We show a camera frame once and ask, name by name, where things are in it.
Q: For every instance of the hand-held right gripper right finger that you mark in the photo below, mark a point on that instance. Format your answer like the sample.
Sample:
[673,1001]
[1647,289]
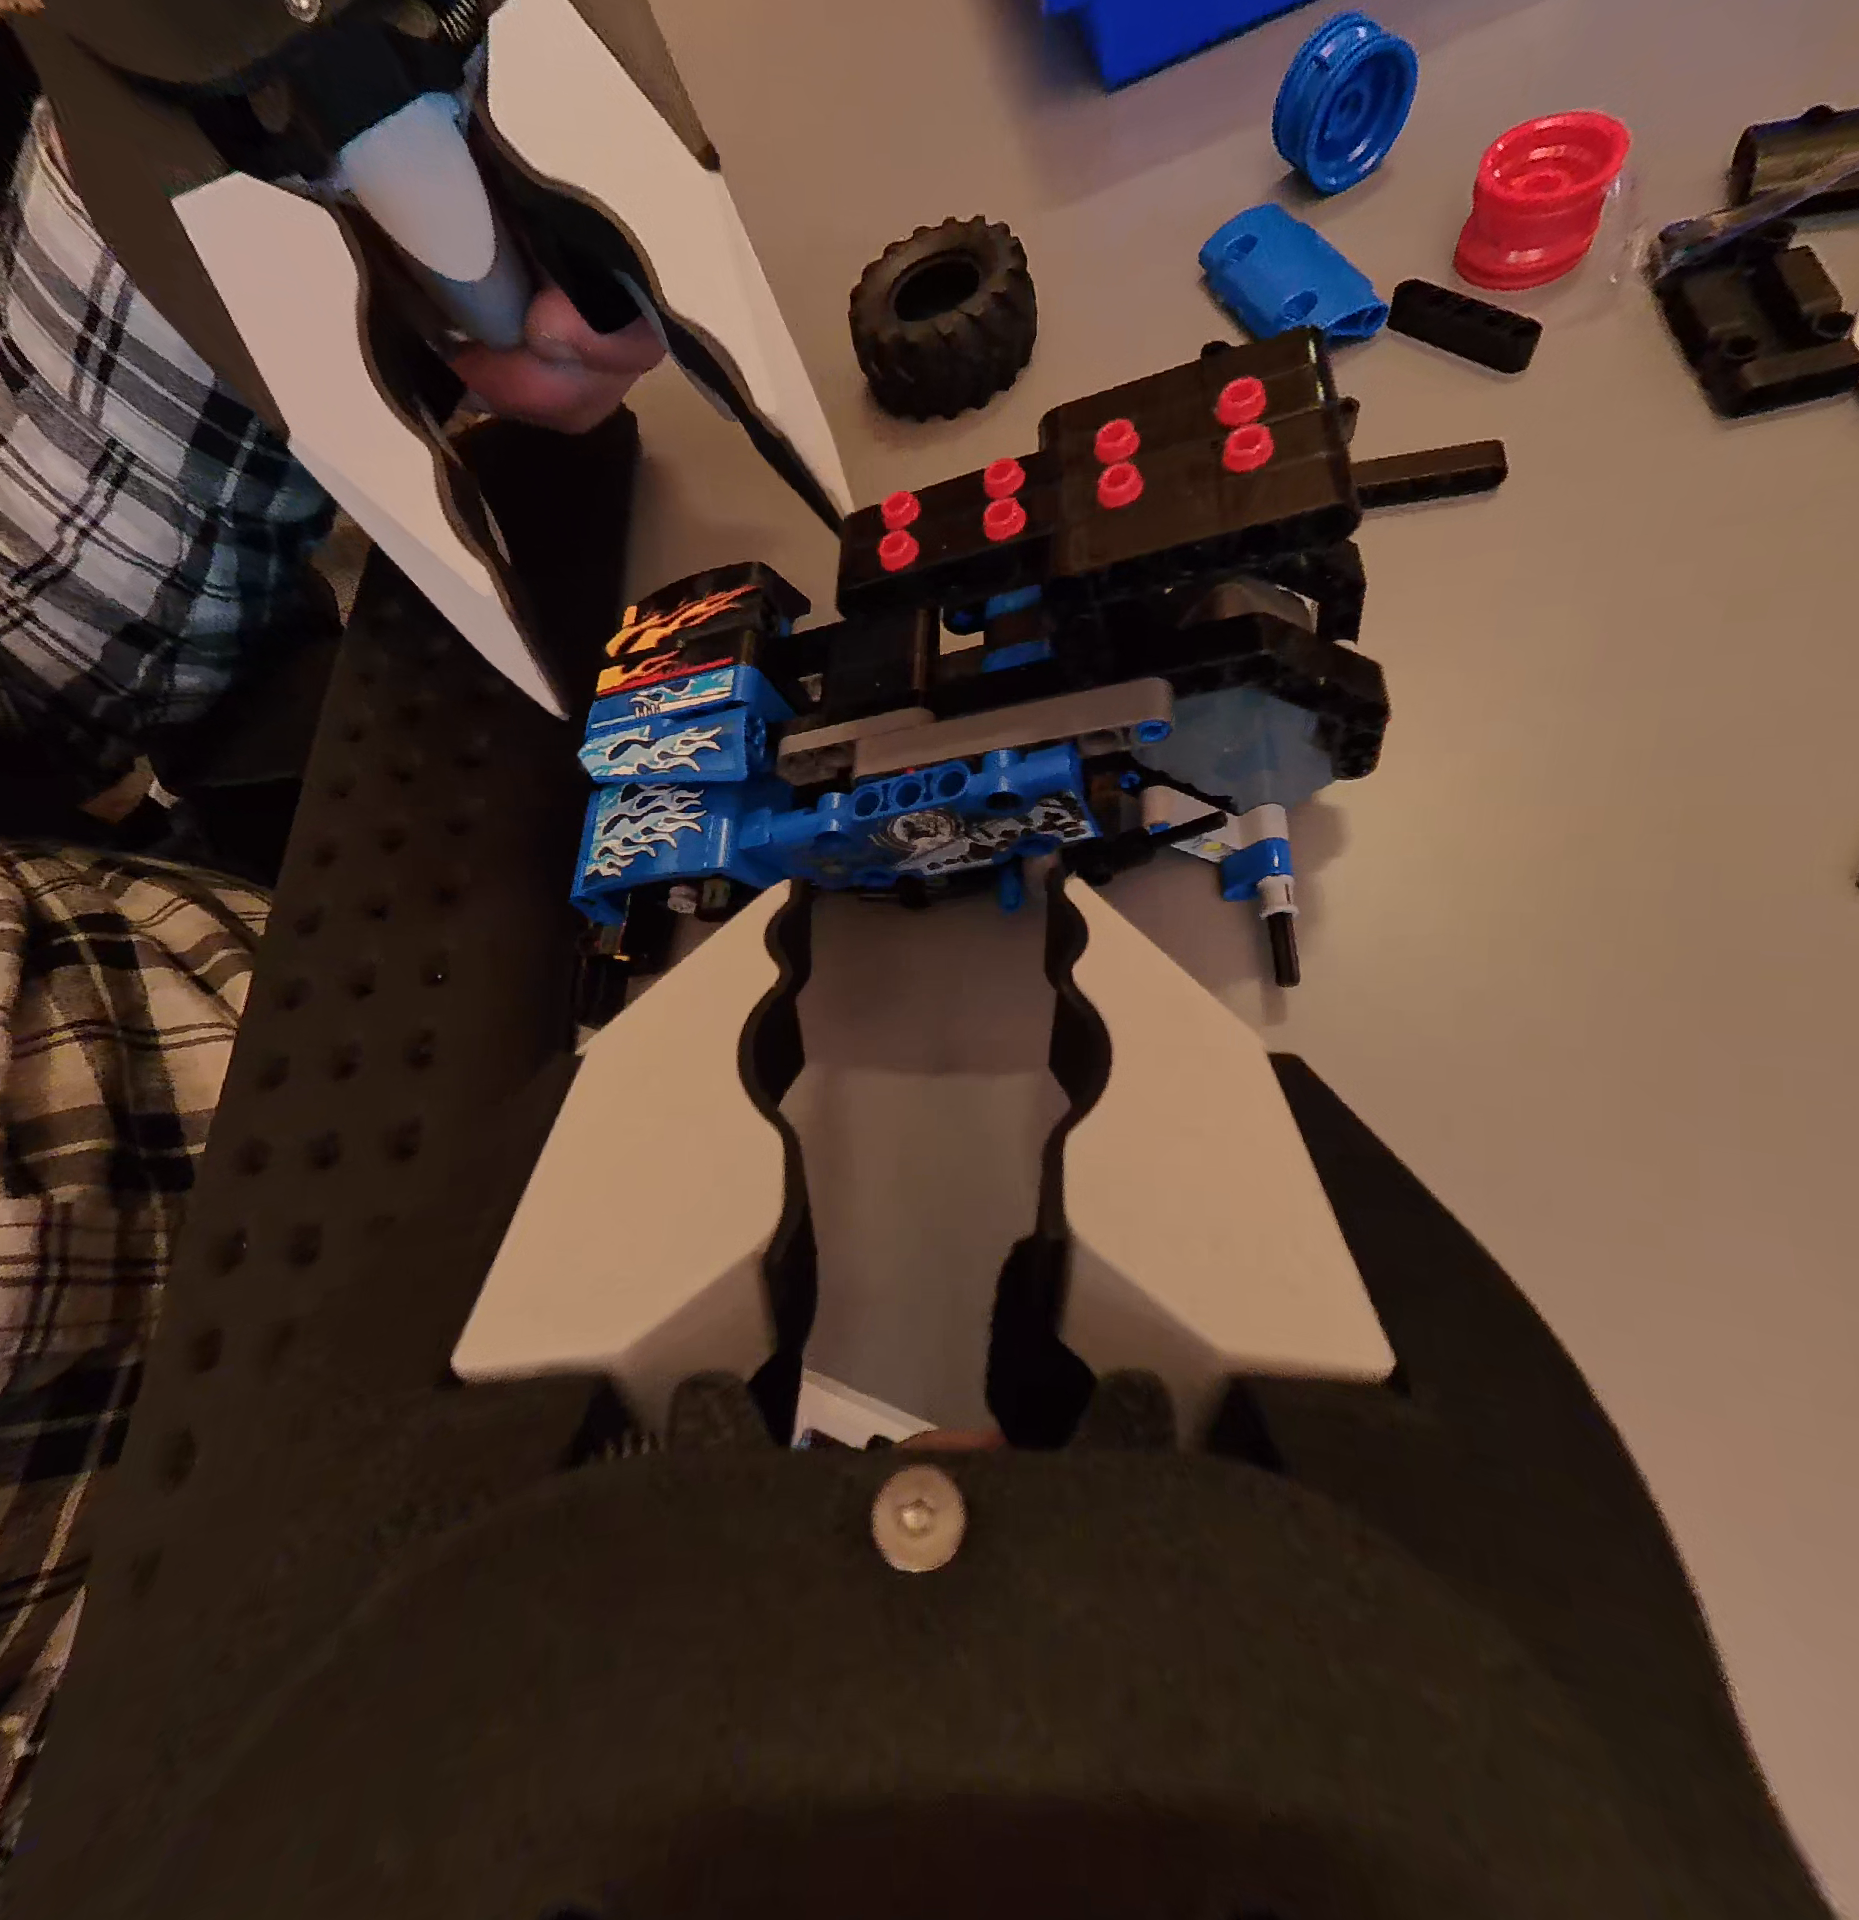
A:
[1213,1199]

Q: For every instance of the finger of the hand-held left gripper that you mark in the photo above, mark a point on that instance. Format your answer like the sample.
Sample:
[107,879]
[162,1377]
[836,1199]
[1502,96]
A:
[344,390]
[645,150]

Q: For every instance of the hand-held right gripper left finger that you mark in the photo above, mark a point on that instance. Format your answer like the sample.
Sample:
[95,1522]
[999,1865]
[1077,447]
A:
[630,1199]

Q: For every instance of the blue skull sticker panel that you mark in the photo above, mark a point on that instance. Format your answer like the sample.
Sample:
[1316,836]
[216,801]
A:
[930,825]

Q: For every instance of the toy brick truck model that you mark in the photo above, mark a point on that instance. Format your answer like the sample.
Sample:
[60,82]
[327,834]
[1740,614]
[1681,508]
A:
[1170,464]

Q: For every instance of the blue curved panel piece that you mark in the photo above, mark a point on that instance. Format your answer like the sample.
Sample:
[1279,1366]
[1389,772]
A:
[1289,271]

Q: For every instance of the person's left forearm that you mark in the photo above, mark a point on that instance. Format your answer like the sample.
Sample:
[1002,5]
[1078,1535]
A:
[89,496]

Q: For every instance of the person's left hand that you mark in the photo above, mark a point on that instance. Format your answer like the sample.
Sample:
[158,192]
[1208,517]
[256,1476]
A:
[569,375]

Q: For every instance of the colourful sticker sheet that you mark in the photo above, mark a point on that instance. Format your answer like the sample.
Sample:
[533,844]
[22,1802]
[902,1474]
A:
[856,1410]

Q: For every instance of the black rubber tyre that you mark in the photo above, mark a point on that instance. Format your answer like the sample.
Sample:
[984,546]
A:
[885,353]

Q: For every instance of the black perforated mat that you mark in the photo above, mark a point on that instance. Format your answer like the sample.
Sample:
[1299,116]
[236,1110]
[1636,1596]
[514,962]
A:
[359,975]

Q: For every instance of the blue storage bin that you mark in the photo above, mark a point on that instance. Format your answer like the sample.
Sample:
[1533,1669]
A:
[1155,37]

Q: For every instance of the blue wheel rim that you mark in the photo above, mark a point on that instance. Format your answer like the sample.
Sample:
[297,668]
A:
[1342,104]

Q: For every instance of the long thin black beam piece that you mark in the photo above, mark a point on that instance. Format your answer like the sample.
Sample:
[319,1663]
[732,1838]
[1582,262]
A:
[1434,472]

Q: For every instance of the red wheel rim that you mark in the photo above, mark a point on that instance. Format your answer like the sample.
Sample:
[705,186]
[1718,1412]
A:
[1538,195]

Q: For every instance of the black studded plate piece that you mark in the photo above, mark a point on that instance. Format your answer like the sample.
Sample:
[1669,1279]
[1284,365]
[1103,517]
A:
[1753,323]

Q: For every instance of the black cylinder brick piece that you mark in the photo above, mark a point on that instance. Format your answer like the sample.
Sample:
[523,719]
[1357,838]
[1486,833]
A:
[1814,150]

